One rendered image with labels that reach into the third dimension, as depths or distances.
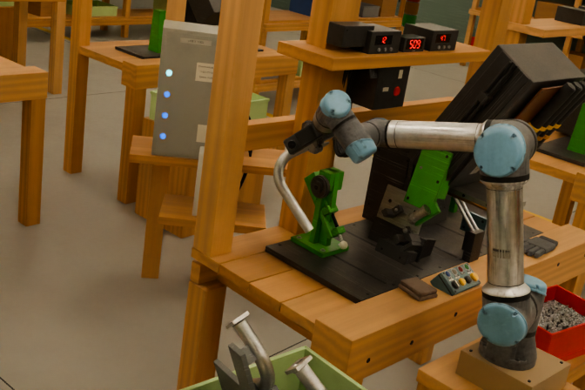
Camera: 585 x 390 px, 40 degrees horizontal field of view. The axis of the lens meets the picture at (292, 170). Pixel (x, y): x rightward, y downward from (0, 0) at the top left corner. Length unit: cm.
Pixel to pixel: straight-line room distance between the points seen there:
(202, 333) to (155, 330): 119
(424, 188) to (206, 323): 85
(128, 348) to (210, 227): 131
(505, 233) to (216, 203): 94
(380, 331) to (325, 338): 16
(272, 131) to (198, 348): 75
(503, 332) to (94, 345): 218
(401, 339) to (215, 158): 77
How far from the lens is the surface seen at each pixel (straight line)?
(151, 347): 377
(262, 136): 268
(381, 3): 925
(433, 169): 273
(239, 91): 243
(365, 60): 262
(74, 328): 388
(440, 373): 227
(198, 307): 269
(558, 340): 253
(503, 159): 192
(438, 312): 253
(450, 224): 316
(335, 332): 225
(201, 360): 278
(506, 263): 201
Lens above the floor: 199
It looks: 19 degrees down
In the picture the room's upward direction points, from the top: 9 degrees clockwise
